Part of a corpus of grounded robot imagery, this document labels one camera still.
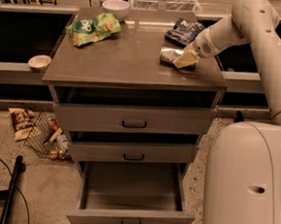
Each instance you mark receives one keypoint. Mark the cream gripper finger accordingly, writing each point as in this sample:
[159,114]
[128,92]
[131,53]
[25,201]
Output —
[186,59]

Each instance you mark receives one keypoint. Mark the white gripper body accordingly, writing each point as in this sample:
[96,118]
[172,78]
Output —
[202,45]

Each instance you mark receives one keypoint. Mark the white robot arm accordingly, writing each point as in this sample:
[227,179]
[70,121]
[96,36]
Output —
[243,168]

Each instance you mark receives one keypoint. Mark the grey drawer cabinet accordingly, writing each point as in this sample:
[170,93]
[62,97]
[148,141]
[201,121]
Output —
[130,59]

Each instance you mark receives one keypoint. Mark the grey middle drawer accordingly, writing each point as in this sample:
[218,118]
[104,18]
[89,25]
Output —
[133,147]

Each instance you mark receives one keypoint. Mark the grey drawer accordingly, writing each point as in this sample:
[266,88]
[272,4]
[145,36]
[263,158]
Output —
[135,110]
[130,193]
[133,147]

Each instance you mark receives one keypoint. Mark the grey top drawer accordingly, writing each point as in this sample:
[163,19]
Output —
[135,110]

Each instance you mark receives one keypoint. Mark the grey bottom drawer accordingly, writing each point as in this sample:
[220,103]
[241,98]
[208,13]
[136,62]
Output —
[130,193]

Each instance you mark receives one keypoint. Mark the dark blue snack bag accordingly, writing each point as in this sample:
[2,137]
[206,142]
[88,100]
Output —
[184,32]

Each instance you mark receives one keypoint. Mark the clear plastic bin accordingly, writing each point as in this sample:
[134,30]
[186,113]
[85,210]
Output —
[168,5]

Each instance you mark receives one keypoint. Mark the white bowl on cabinet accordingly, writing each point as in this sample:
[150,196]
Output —
[118,8]

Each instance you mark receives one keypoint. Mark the green chip bag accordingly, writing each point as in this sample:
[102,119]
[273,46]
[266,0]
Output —
[92,30]

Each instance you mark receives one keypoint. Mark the small white bowl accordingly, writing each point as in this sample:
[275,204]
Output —
[39,62]

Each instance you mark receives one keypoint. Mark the brown snack bag on floor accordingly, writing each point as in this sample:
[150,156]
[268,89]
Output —
[22,122]

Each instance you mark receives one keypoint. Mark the black stand leg left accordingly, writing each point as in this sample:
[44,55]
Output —
[7,196]

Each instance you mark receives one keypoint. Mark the wire basket with snacks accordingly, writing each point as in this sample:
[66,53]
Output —
[47,139]

